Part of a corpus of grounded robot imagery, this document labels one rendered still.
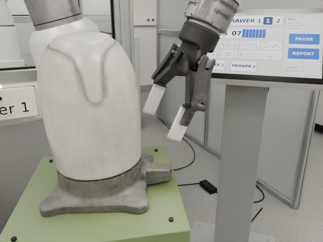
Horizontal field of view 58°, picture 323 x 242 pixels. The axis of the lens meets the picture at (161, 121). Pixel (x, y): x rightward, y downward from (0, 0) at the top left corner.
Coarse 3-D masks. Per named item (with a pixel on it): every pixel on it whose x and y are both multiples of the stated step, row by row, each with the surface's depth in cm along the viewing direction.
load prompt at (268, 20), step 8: (240, 16) 112; (248, 16) 111; (256, 16) 110; (264, 16) 109; (272, 16) 108; (280, 16) 108; (232, 24) 111; (240, 24) 110; (248, 24) 110; (256, 24) 109; (264, 24) 108; (272, 24) 107; (280, 24) 106
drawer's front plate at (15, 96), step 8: (8, 88) 104; (16, 88) 104; (24, 88) 105; (32, 88) 106; (0, 96) 102; (8, 96) 103; (16, 96) 104; (24, 96) 106; (32, 96) 107; (0, 104) 103; (8, 104) 104; (16, 104) 105; (32, 104) 108; (8, 112) 105; (16, 112) 106; (24, 112) 107; (32, 112) 109; (0, 120) 105
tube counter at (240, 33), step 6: (234, 30) 110; (240, 30) 110; (246, 30) 109; (252, 30) 108; (258, 30) 108; (264, 30) 107; (270, 30) 107; (276, 30) 106; (282, 30) 105; (234, 36) 109; (240, 36) 109; (246, 36) 108; (252, 36) 107; (258, 36) 107; (264, 36) 106; (270, 36) 106; (276, 36) 105; (282, 36) 104
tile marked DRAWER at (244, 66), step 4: (232, 60) 106; (236, 60) 105; (240, 60) 105; (244, 60) 105; (248, 60) 104; (252, 60) 104; (256, 60) 103; (232, 64) 105; (236, 64) 105; (240, 64) 104; (244, 64) 104; (248, 64) 104; (252, 64) 103; (256, 64) 103; (232, 68) 105; (236, 68) 104; (240, 68) 104; (244, 68) 103; (248, 68) 103; (252, 68) 103; (256, 68) 102; (252, 72) 102; (256, 72) 102
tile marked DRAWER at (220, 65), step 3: (216, 60) 107; (219, 60) 107; (222, 60) 107; (225, 60) 106; (216, 63) 107; (219, 63) 107; (222, 63) 106; (225, 63) 106; (216, 66) 106; (219, 66) 106; (222, 66) 106; (213, 69) 106; (216, 69) 106; (219, 69) 106; (222, 69) 105
